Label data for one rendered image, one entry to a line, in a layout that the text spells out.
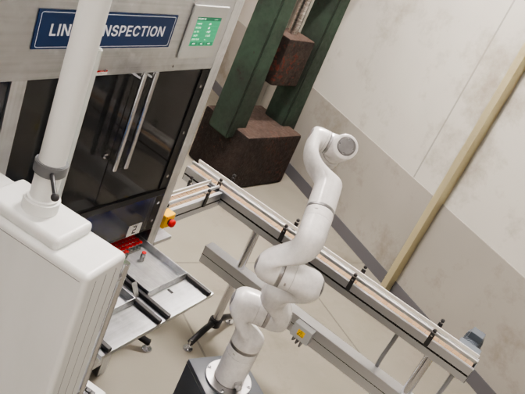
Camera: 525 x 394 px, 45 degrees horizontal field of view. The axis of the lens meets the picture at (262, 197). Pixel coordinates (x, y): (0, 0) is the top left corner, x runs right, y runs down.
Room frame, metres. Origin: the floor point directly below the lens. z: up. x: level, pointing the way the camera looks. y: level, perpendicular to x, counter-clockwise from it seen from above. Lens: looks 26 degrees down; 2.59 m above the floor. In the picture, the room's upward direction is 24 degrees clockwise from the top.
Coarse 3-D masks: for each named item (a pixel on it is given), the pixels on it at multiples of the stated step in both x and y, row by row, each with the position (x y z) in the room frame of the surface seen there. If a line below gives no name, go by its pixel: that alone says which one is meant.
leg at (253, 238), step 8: (248, 240) 3.20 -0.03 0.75; (256, 240) 3.20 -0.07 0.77; (248, 248) 3.19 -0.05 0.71; (248, 256) 3.20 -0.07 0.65; (240, 264) 3.19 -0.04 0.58; (232, 288) 3.19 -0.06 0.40; (224, 296) 3.19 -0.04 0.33; (224, 304) 3.19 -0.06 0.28; (216, 312) 3.19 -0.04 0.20; (216, 320) 3.19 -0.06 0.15
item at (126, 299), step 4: (124, 288) 2.12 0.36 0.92; (120, 292) 2.12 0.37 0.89; (124, 292) 2.11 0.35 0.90; (128, 292) 2.11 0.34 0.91; (120, 296) 2.10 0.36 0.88; (124, 296) 2.11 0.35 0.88; (128, 296) 2.11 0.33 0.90; (132, 296) 2.10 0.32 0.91; (120, 300) 2.08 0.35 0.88; (124, 300) 2.09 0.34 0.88; (128, 300) 2.10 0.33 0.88; (132, 300) 2.08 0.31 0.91; (116, 304) 2.05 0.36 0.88; (120, 304) 2.06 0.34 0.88; (124, 304) 2.04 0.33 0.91; (128, 304) 2.06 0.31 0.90; (132, 304) 2.09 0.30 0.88; (116, 308) 2.00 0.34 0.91; (120, 308) 2.02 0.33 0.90; (124, 308) 2.05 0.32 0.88; (116, 312) 2.01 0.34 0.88
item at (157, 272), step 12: (144, 240) 2.51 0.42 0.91; (156, 252) 2.48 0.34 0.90; (132, 264) 2.34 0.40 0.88; (144, 264) 2.38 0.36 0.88; (156, 264) 2.42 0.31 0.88; (168, 264) 2.45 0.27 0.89; (132, 276) 2.26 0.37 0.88; (144, 276) 2.30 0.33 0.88; (156, 276) 2.33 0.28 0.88; (168, 276) 2.37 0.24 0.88; (180, 276) 2.37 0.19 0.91; (144, 288) 2.18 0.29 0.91; (156, 288) 2.22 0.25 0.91
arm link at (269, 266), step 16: (320, 208) 1.75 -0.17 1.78; (304, 224) 1.70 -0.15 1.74; (320, 224) 1.70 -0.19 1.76; (304, 240) 1.66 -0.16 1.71; (320, 240) 1.67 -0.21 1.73; (272, 256) 1.68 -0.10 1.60; (288, 256) 1.66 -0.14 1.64; (304, 256) 1.65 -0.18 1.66; (256, 272) 1.68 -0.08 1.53; (272, 272) 1.67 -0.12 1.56
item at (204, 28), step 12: (192, 12) 2.28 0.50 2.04; (204, 12) 2.33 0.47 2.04; (216, 12) 2.40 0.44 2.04; (228, 12) 2.47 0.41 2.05; (192, 24) 2.29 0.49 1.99; (204, 24) 2.35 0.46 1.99; (216, 24) 2.43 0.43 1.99; (192, 36) 2.31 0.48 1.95; (204, 36) 2.38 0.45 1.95; (216, 36) 2.45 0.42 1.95; (180, 48) 2.28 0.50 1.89; (192, 48) 2.34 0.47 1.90; (204, 48) 2.40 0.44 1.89
